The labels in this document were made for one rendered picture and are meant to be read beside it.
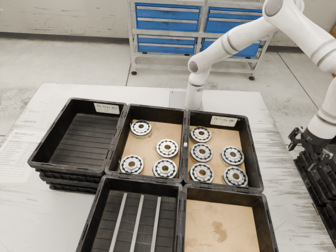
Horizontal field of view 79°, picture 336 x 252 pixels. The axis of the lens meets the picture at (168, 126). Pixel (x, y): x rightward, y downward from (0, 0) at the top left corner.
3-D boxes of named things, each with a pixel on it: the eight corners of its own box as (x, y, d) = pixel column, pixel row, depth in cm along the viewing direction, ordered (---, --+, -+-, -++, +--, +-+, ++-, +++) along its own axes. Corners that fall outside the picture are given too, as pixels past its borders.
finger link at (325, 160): (325, 153, 62) (316, 165, 66) (331, 157, 61) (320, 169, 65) (332, 151, 63) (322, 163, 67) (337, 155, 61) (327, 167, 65)
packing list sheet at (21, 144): (11, 129, 116) (10, 128, 116) (52, 130, 117) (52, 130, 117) (-26, 182, 94) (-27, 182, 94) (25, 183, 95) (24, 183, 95)
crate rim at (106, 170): (128, 106, 104) (128, 102, 103) (186, 112, 103) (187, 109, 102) (104, 176, 77) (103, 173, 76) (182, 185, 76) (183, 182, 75)
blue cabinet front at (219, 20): (199, 54, 263) (208, 6, 221) (254, 57, 265) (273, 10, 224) (200, 55, 261) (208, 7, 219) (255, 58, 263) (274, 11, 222)
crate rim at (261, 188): (186, 112, 103) (187, 109, 102) (246, 119, 102) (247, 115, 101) (182, 185, 76) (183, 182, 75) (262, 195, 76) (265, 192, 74)
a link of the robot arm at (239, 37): (303, -10, 65) (238, 33, 86) (287, -18, 60) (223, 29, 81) (309, 17, 64) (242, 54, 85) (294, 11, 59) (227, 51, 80)
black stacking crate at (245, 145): (185, 125, 110) (187, 110, 102) (239, 131, 109) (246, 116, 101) (180, 196, 84) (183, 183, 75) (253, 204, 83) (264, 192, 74)
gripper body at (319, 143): (301, 122, 65) (289, 142, 71) (324, 141, 59) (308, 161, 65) (319, 117, 67) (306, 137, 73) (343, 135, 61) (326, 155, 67)
